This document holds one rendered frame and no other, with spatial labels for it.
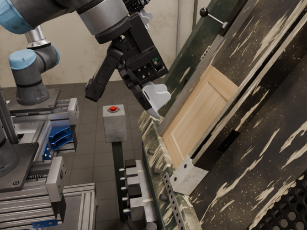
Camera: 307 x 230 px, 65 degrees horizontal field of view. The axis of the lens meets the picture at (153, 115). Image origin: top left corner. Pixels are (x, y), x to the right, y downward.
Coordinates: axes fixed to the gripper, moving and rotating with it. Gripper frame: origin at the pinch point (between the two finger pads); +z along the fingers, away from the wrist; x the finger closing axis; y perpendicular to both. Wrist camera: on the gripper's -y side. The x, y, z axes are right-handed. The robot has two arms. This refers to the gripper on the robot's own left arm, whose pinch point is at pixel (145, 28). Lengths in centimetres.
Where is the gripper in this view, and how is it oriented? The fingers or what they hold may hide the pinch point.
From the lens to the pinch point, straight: 115.7
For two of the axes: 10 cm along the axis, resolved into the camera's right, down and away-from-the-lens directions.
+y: 7.7, -1.4, -6.2
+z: 5.3, 6.9, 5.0
